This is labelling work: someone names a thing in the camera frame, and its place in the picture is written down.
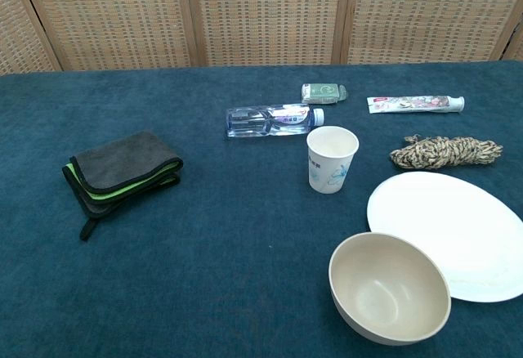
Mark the woven bamboo folding screen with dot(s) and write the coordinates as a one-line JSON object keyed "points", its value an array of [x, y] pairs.
{"points": [[265, 10]]}

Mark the white toothpaste tube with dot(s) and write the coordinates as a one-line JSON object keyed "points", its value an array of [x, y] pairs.
{"points": [[408, 104]]}

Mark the clear plastic water bottle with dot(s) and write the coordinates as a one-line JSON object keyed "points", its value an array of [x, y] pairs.
{"points": [[261, 123]]}

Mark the white round plate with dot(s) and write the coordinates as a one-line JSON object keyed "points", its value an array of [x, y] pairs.
{"points": [[384, 292]]}

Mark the green wet wipes pack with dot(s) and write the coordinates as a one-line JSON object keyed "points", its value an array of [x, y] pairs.
{"points": [[320, 93]]}

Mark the white oval plate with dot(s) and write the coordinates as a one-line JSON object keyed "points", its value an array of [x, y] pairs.
{"points": [[449, 219]]}

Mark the white paper cup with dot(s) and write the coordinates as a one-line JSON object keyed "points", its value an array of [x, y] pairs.
{"points": [[327, 174]]}

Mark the grey green folded microfibre cloth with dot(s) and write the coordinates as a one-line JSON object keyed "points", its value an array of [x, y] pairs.
{"points": [[118, 162]]}

